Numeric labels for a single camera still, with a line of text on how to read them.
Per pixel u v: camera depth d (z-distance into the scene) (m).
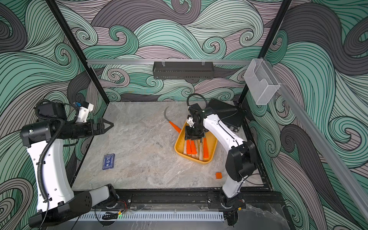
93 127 0.53
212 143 0.95
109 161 0.86
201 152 0.89
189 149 0.88
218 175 0.81
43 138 0.38
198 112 0.62
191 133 0.72
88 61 0.95
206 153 0.90
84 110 0.56
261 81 0.78
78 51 0.88
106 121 0.58
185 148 0.90
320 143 0.52
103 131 0.55
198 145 0.92
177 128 1.04
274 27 0.78
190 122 0.78
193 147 0.89
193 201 0.74
